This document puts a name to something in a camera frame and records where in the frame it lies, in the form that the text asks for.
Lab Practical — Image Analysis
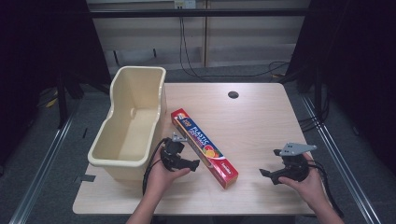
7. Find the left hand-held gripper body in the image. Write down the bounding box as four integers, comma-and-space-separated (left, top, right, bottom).
160, 133, 189, 173

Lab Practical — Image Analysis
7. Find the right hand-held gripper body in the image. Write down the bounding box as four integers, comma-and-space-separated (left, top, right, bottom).
273, 142, 318, 183

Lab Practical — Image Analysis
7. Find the red plastic wrap box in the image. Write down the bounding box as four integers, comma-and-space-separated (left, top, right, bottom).
170, 107, 239, 189

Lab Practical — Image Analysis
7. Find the cream plastic bin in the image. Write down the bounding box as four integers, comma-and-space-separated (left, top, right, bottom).
87, 65, 168, 182

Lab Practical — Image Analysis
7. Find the person's right hand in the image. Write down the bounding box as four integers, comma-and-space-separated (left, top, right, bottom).
277, 151, 328, 213

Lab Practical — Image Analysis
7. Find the person's left hand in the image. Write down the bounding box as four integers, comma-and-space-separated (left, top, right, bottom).
145, 147, 191, 198

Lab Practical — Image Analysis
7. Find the dark tape strip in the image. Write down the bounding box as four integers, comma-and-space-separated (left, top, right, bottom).
74, 174, 96, 184

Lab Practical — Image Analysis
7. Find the black curtain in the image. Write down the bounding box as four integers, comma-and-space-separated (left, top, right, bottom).
0, 0, 112, 175
278, 0, 396, 176

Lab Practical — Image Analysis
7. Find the black metal stand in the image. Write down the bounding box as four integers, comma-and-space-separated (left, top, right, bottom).
55, 70, 86, 130

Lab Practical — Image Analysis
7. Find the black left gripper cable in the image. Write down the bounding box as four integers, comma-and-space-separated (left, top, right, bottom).
142, 138, 166, 196

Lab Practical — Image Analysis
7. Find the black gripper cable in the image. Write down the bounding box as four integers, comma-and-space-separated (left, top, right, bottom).
307, 160, 346, 219
142, 138, 166, 196

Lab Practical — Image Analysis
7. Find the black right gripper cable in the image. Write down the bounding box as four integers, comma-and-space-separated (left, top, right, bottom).
307, 160, 346, 219

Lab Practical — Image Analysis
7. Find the metal floor rail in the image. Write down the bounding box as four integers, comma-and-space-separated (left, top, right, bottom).
8, 106, 80, 224
299, 92, 383, 224

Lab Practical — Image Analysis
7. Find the black floor cable bundle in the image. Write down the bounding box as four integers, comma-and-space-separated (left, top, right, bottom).
298, 91, 332, 133

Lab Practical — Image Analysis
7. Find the black hanging wall cable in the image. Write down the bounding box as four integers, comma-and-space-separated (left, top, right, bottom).
178, 16, 291, 79

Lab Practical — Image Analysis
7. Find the white wall outlet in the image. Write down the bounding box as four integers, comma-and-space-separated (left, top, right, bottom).
174, 0, 197, 9

